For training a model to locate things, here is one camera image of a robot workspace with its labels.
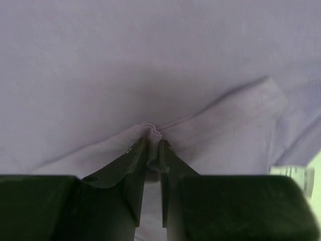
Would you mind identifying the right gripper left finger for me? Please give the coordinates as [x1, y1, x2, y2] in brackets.
[1, 138, 147, 240]

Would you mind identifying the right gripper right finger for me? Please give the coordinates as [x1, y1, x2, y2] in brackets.
[158, 140, 316, 241]

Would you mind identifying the lavender t shirt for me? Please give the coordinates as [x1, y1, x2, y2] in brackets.
[1, 1, 320, 240]

